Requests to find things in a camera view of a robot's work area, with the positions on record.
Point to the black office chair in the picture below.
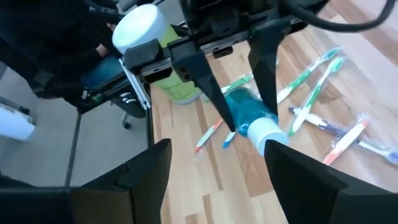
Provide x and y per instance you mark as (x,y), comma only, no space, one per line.
(126,125)

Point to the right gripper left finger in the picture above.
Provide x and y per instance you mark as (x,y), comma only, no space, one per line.
(140,186)

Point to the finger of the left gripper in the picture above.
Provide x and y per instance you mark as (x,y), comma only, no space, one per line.
(265,62)
(199,74)

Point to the green disinfecting wipes canister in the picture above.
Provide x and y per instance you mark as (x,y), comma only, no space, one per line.
(140,26)

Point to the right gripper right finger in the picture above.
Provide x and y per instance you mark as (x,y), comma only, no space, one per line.
(304,193)

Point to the person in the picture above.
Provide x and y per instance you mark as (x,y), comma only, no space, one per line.
(62,46)

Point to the orange white wrapped toothbrush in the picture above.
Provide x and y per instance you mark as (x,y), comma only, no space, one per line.
(345,141)
(207,135)

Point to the blue mouthwash bottle white cap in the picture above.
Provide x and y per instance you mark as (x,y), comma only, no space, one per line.
(248,109)

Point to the blue white wrapped toothbrush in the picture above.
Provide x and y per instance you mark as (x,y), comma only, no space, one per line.
(229,140)

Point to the green white wrapped toothbrush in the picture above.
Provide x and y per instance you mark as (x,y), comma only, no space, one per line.
(237,83)
(312,98)
(298,79)

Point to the white cylindrical container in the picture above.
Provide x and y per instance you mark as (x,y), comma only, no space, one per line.
(14,123)

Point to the silver aluminium bar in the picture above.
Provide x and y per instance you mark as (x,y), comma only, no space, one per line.
(136,87)

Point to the purple white wrapped toothbrush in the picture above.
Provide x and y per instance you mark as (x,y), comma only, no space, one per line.
(314,119)

